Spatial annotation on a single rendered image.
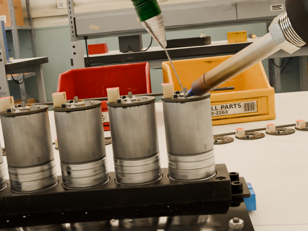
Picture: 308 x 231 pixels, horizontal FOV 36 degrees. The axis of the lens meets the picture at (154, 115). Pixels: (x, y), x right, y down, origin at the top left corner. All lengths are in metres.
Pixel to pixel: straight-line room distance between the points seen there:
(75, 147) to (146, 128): 0.04
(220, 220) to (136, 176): 0.05
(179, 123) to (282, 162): 0.12
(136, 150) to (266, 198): 0.08
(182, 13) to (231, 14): 0.24
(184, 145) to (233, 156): 0.12
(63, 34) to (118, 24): 2.31
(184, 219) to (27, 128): 0.09
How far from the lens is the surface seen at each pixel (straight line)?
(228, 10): 2.46
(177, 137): 0.23
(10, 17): 4.41
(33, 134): 0.25
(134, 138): 0.23
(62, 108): 0.24
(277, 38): 0.19
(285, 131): 0.42
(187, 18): 2.46
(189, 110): 0.23
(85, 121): 0.24
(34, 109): 0.25
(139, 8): 0.22
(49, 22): 4.82
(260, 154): 0.36
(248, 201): 0.25
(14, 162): 0.25
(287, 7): 0.18
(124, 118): 0.23
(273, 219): 0.24
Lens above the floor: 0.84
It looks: 10 degrees down
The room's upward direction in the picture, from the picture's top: 5 degrees counter-clockwise
